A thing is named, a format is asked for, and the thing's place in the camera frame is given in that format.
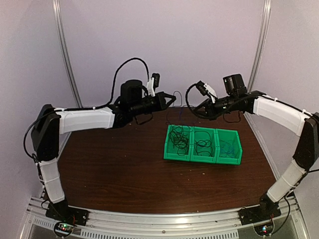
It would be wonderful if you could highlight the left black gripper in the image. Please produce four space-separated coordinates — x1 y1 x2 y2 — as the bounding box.
131 92 176 117

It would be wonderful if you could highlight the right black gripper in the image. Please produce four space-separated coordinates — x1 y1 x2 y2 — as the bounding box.
193 94 237 120

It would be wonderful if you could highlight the light blue cable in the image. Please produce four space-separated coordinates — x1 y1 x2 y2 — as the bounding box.
219 139 237 155
218 143 236 158

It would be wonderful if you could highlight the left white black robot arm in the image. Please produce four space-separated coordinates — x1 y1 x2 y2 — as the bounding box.
25 77 176 221

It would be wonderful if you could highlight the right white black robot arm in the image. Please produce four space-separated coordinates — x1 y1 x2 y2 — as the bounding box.
190 74 319 220

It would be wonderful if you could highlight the left green plastic bin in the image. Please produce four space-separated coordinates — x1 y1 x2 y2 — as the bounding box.
163 124 194 161

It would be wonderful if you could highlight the green plastic bin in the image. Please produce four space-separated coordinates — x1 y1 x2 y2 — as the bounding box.
216 129 243 165
190 126 219 164
163 124 194 161

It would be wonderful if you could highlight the middle green plastic bin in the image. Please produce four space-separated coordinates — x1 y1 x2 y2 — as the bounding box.
190 126 219 164

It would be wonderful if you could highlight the right green plastic bin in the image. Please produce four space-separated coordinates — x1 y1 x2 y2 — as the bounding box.
216 129 243 165

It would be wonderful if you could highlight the right round circuit board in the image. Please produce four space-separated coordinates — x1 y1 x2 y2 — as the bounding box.
254 223 274 237

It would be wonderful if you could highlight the round circuit board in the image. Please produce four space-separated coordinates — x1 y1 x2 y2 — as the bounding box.
53 222 74 237
254 223 274 237

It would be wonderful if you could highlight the left round circuit board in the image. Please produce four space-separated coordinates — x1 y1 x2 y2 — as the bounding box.
53 222 74 237

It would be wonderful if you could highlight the right black camera cable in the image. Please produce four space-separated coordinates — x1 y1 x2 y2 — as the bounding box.
183 83 247 120

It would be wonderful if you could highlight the black camera cable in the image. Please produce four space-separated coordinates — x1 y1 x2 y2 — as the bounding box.
92 58 151 110
183 83 247 120

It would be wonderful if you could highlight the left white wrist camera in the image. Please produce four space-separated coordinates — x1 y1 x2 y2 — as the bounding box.
147 73 160 97

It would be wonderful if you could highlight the left black camera cable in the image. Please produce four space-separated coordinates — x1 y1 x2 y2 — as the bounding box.
92 58 151 110

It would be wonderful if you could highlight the right aluminium frame post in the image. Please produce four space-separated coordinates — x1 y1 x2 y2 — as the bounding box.
247 0 272 92

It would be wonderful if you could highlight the aluminium frame post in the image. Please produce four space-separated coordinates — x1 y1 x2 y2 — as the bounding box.
247 0 272 92
52 0 83 108

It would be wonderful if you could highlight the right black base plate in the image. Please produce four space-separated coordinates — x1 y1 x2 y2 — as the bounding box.
238 205 282 225

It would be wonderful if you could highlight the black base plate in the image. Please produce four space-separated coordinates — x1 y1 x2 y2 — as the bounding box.
45 208 89 226
238 205 282 225

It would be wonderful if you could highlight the aluminium front rail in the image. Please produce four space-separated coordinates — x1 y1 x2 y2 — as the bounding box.
24 194 306 239

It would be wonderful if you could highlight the left aluminium frame post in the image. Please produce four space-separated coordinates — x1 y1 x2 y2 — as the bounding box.
52 0 83 108

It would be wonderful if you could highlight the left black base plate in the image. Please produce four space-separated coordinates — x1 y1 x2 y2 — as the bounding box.
45 208 89 226

